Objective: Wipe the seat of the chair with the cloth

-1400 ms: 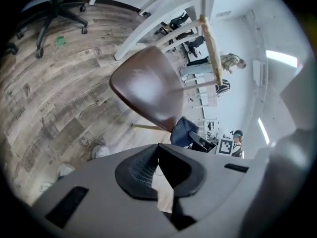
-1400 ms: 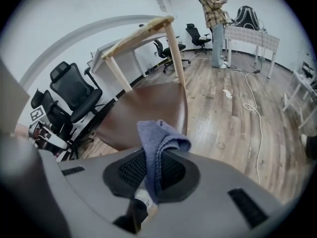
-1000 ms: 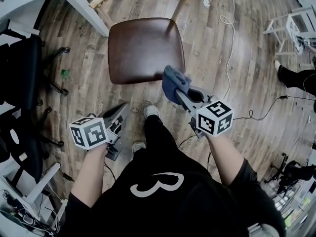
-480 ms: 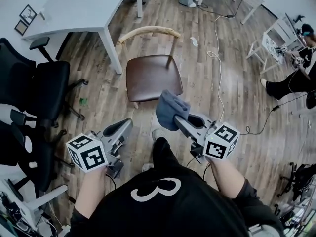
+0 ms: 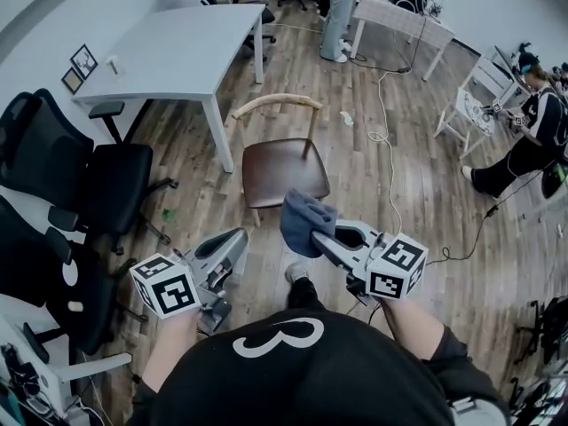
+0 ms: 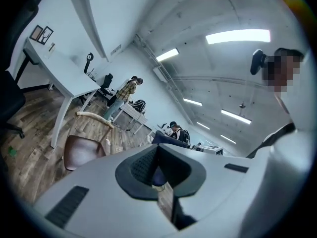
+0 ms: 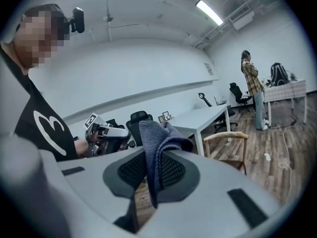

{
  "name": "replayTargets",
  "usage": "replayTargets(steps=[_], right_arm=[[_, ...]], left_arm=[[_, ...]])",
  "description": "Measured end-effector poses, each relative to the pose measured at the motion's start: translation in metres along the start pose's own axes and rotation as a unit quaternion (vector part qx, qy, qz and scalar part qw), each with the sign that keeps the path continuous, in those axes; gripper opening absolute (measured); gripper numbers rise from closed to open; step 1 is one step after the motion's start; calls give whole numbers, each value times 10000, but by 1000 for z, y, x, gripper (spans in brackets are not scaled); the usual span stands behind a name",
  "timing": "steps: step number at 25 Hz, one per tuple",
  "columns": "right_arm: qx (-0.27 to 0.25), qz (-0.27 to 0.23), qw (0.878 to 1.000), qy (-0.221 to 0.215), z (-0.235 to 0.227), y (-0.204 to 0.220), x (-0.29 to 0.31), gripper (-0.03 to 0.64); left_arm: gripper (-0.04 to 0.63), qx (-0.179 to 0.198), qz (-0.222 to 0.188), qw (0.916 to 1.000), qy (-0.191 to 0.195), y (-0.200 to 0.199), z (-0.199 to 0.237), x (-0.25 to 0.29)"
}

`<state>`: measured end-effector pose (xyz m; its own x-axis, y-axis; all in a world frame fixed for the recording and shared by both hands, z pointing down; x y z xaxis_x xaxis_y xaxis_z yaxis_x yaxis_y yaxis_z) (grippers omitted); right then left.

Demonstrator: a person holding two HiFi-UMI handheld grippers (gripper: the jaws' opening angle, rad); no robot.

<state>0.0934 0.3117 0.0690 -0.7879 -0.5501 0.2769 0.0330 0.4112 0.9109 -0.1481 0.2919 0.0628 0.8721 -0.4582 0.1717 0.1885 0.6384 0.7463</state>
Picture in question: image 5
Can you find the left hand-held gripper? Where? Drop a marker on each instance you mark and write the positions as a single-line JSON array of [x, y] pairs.
[[171, 291]]

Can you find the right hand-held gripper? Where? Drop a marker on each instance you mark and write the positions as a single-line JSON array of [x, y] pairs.
[[395, 269]]

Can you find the blue-grey wiping cloth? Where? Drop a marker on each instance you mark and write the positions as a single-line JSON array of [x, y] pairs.
[[302, 220]]

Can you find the wooden chair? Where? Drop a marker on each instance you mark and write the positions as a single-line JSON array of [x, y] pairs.
[[279, 167]]

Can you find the person's left forearm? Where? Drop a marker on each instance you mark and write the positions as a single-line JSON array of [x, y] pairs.
[[173, 353]]

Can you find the person's right forearm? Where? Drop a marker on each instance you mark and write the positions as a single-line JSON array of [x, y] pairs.
[[412, 326]]

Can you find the person's black trousers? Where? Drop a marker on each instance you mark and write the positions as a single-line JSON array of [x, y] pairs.
[[306, 295]]

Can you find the green scrap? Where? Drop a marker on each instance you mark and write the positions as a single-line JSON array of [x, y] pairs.
[[168, 214]]

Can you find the white paper scrap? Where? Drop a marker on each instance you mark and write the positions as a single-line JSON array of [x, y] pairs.
[[347, 119]]

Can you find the person's black shirt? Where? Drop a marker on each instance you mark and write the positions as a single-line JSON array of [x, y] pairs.
[[302, 380]]

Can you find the white stool patterned top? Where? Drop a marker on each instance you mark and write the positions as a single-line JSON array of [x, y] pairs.
[[475, 109]]

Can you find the white table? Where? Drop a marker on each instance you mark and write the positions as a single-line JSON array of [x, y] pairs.
[[177, 51]]

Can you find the black wheeled equipment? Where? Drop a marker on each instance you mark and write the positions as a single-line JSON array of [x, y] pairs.
[[548, 331]]

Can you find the checked-cloth table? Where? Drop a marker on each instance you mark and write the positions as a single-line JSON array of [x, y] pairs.
[[399, 16]]

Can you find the white desk frame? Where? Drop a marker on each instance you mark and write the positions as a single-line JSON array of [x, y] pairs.
[[89, 366]]

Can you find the brown picture frame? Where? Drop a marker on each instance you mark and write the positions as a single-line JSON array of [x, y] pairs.
[[72, 80]]

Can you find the deer picture frame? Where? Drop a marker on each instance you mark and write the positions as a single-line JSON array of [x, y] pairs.
[[84, 61]]

